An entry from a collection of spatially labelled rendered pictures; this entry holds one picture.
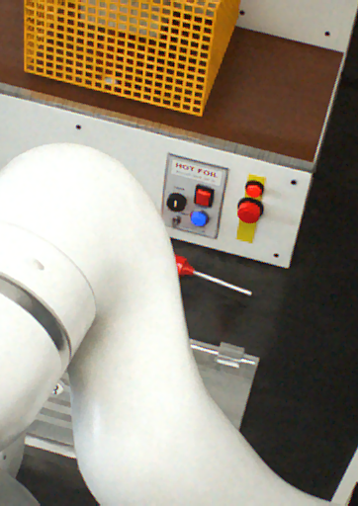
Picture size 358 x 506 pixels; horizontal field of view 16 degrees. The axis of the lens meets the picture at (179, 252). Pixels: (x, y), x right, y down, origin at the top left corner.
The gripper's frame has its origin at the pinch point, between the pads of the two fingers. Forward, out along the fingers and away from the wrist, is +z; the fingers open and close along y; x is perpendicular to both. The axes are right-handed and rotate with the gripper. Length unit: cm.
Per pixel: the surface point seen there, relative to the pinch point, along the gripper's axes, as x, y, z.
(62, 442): 3.1, 13.7, 7.0
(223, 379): 18.5, 10.5, 20.9
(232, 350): 18.5, 9.9, 25.6
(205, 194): 10.0, -1.9, 39.5
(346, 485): 35.4, 15.3, 14.1
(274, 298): 21.6, 10.6, 38.5
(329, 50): 20, -15, 61
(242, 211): 15.1, -1.3, 38.7
